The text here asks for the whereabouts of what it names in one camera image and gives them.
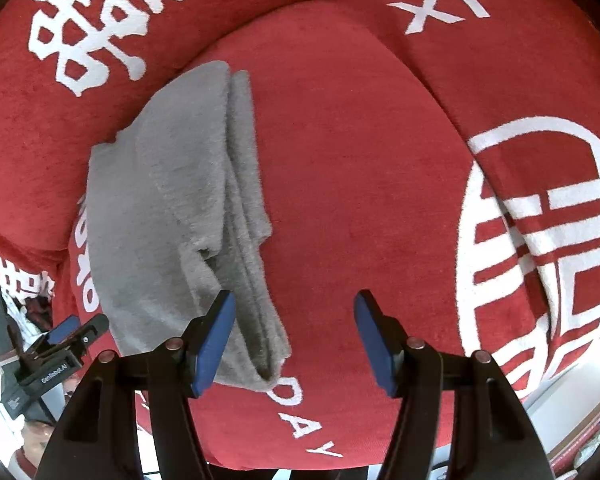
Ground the grey fleece garment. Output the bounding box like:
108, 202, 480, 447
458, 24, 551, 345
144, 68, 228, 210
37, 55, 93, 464
85, 61, 291, 391

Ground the person's left hand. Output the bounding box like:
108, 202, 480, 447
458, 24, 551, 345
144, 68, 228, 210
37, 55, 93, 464
7, 422, 54, 480

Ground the red wedding quilt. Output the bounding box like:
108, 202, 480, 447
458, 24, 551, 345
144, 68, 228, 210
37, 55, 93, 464
0, 0, 600, 469

